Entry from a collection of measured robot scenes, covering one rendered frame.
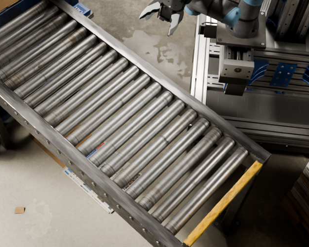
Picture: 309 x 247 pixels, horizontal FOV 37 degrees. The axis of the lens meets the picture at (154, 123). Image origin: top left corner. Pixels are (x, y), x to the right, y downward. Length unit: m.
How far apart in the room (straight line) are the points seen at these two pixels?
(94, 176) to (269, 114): 1.26
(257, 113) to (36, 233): 1.37
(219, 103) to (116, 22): 1.05
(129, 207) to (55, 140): 0.40
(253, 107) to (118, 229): 1.01
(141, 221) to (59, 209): 0.98
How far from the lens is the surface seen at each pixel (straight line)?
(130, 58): 2.01
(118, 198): 1.67
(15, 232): 2.55
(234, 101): 2.65
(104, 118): 1.84
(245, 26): 2.08
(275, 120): 2.64
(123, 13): 3.33
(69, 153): 1.76
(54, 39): 2.12
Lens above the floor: 2.34
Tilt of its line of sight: 58 degrees down
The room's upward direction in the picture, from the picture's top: 4 degrees clockwise
